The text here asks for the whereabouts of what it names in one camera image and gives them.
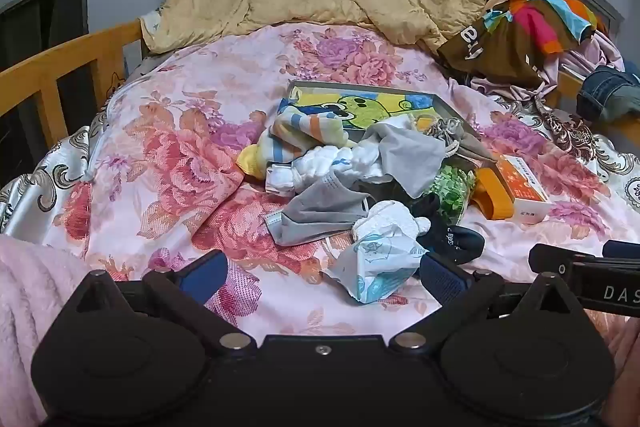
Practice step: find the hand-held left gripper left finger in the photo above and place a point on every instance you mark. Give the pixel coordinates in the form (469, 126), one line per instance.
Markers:
(202, 276)

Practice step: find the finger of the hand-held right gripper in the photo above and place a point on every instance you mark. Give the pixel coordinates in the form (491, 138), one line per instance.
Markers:
(600, 282)
(622, 250)

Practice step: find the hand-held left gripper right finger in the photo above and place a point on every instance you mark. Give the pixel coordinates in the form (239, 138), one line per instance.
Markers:
(442, 279)

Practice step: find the dark navy sock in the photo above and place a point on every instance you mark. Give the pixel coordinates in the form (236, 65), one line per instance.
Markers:
(452, 241)

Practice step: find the white blue printed packet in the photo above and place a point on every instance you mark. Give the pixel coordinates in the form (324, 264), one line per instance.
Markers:
(375, 264)

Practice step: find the white fuzzy sock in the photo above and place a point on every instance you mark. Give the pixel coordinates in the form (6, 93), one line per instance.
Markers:
(395, 216)

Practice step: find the green packet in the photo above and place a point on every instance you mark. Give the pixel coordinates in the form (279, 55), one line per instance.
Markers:
(452, 192)

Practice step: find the orange band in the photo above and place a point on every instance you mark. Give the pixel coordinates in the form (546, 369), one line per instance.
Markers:
(492, 199)

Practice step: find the orange and white box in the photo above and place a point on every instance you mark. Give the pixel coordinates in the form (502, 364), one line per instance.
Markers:
(522, 184)

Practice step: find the grey cloth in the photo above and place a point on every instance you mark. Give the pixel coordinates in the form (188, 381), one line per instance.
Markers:
(400, 152)
(320, 214)

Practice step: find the white knotted cloth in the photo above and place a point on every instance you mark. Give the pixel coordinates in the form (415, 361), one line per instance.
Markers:
(325, 167)

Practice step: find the striped towel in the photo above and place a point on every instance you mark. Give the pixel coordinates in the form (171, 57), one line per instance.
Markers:
(300, 134)

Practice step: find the grey tray with cartoon print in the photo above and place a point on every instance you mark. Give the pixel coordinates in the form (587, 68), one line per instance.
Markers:
(380, 107)

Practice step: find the person's right hand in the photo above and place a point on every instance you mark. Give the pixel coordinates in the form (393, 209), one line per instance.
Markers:
(627, 372)

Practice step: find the floral bed sheet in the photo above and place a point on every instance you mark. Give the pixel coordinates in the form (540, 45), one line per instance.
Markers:
(175, 157)

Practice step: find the blue jeans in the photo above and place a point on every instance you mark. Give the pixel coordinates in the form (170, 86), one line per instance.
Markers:
(607, 92)

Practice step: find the pink fleece blanket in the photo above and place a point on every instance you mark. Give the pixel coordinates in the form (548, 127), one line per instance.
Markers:
(25, 292)

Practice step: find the wooden bed rail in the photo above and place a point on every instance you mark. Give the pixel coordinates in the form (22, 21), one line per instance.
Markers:
(615, 127)
(50, 62)

